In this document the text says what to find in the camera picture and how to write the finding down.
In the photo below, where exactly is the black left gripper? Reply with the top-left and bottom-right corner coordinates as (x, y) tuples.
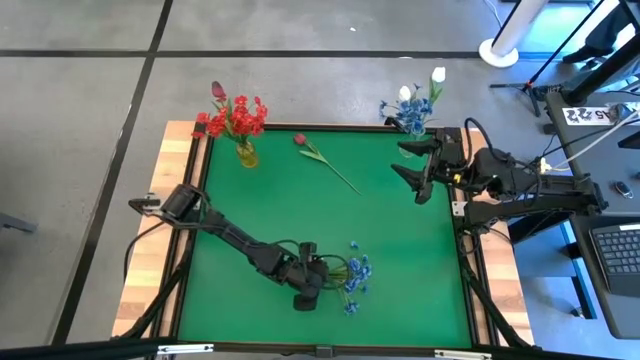
(278, 242), (339, 312)

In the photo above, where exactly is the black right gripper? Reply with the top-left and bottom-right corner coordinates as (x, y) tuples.
(390, 128), (474, 206)

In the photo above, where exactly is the blue artificial flower bunch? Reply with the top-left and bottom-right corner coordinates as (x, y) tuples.
(319, 240), (374, 317)
(378, 83), (435, 139)

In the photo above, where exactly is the white artificial tulip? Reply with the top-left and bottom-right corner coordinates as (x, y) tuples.
(397, 85), (419, 134)
(427, 65), (448, 136)

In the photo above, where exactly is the red artificial tulip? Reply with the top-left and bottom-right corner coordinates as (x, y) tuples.
(293, 132), (362, 196)
(210, 80), (241, 146)

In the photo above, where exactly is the red artificial flower bunch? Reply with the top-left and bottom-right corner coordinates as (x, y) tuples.
(225, 94), (269, 151)
(191, 110), (236, 151)

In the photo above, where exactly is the clear glass vase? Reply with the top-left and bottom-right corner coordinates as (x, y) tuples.
(397, 124), (426, 160)

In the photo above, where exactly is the yellow glass vase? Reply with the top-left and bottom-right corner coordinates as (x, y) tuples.
(235, 138), (260, 169)

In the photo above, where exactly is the black tripod stand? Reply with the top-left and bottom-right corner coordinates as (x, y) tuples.
(488, 0), (624, 119)

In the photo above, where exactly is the white pole with round base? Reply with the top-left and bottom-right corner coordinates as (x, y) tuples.
(478, 0), (551, 69)

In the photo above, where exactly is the white printed paper label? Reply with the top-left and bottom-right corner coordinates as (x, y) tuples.
(562, 105), (615, 126)

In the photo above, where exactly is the person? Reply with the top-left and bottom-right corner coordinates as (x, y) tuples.
(562, 4), (640, 65)

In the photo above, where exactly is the black desk leg beam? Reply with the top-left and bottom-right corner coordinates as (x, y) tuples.
(558, 29), (640, 107)

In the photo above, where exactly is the blue desk leg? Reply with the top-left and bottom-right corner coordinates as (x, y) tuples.
(558, 219), (599, 321)

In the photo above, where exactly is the black keyboard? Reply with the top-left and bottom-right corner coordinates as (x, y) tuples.
(588, 223), (640, 300)

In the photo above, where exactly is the dark gray desk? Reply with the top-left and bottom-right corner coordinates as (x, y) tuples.
(568, 213), (640, 341)

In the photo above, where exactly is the black crossbeam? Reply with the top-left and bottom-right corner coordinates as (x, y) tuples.
(0, 335), (640, 360)

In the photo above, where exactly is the gray floor object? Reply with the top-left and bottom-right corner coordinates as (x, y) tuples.
(0, 212), (39, 235)

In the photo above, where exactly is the black table frame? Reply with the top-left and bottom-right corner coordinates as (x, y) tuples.
(112, 119), (536, 360)

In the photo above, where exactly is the silver bracket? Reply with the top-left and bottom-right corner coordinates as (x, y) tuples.
(433, 349), (494, 360)
(156, 343), (215, 356)

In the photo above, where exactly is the black diagonal frame strut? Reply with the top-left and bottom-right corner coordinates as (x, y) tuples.
(459, 249), (534, 349)
(119, 247), (194, 341)

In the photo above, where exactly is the white cable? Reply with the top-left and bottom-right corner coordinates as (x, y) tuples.
(529, 110), (640, 184)

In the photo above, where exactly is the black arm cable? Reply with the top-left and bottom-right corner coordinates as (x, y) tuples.
(123, 219), (169, 281)

